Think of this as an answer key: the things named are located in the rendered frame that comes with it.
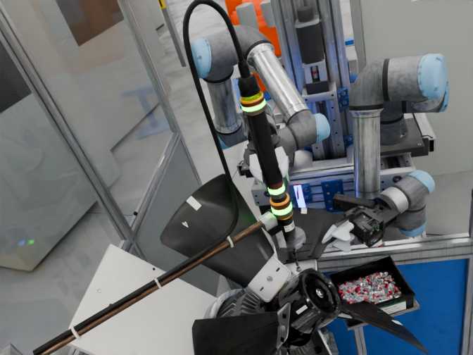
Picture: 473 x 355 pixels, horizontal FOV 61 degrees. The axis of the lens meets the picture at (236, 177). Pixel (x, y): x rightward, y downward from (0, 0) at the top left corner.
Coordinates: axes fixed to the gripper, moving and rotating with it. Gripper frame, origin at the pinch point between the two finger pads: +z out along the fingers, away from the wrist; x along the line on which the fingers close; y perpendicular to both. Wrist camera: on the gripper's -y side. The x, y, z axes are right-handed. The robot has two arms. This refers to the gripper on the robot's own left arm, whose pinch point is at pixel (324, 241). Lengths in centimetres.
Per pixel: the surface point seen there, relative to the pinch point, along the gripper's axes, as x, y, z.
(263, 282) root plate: -7.5, 4.9, 21.5
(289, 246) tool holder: -13.3, 5.0, 13.1
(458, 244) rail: 32, 9, -47
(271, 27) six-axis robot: 80, -320, -197
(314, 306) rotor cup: -8.0, 17.0, 17.0
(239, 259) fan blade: -13.2, 0.4, 23.7
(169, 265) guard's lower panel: 61, -79, 33
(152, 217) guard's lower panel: 36, -86, 30
